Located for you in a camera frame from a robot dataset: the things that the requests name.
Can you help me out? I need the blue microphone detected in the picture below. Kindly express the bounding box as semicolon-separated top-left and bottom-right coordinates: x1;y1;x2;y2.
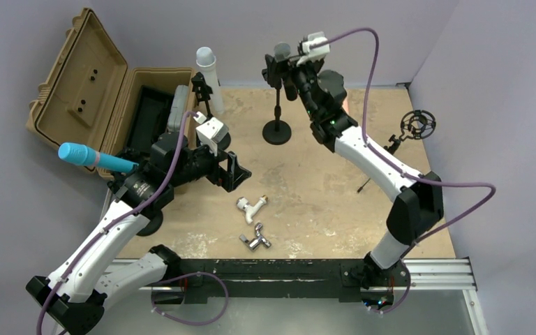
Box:
58;142;137;173

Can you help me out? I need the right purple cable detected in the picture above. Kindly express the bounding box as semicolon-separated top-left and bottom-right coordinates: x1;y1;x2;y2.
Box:
325;27;497;253

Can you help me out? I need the black tripod shock-mount stand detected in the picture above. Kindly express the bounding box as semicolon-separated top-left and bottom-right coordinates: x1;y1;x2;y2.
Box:
357;109;437;194

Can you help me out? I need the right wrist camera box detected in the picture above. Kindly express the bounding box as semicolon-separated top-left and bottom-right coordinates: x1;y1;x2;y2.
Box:
296;31;330;66

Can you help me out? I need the black microphone silver grille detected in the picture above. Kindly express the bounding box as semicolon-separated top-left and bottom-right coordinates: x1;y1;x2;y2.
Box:
274;42;298;101

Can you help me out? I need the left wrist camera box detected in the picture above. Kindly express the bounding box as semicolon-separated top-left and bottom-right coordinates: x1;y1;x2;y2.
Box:
196;117;229;145

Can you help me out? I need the grey device in case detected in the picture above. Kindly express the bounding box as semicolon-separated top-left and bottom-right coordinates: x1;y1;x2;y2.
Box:
166;85;190;133

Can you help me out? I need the tan plastic hard case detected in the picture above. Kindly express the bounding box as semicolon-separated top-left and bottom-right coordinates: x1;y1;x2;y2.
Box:
26;8;196;155

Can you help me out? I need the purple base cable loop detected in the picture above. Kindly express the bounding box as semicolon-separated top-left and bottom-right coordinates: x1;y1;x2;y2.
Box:
150;269;230;327

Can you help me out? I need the pink microphone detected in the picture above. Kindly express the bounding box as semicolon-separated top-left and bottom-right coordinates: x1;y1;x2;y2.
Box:
342;99;350;114

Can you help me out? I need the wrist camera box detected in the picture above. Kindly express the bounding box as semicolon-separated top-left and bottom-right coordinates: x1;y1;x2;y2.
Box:
296;31;330;66
196;117;229;145

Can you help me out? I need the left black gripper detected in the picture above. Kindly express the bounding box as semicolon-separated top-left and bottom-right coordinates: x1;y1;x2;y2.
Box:
170;139;250;191

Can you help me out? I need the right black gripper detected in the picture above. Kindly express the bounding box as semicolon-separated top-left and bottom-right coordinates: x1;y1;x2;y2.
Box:
265;47;322;119

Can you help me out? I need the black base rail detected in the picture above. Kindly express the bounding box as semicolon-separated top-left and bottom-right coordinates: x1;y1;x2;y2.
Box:
162;259;477;304

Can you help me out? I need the white microphone grey head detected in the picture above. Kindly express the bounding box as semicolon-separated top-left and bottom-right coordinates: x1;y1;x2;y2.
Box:
196;47;225;114

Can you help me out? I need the white plastic tap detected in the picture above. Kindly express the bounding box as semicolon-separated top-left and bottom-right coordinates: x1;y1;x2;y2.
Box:
236;195;268;225

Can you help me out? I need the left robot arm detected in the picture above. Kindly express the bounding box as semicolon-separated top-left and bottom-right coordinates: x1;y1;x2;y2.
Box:
26;133;251;334

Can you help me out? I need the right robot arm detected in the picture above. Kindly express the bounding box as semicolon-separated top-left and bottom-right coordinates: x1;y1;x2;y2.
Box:
285;61;444;288

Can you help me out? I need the chrome metal faucet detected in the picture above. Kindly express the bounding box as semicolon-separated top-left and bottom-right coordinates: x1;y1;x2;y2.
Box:
239;222;271;251

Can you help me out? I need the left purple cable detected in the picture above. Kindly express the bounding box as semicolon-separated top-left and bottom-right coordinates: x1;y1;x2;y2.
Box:
35;110;207;335

